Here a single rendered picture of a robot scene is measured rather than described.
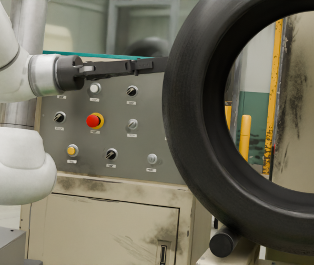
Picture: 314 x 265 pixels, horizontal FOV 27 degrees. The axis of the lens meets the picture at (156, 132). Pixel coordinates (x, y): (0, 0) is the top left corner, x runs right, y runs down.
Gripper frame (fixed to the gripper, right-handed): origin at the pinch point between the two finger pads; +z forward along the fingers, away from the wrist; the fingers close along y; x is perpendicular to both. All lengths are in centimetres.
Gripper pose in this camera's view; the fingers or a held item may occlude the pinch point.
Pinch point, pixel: (154, 65)
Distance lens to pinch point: 135.5
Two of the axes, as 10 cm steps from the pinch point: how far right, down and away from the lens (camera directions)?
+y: 2.5, -0.3, 9.7
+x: 0.7, 10.0, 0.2
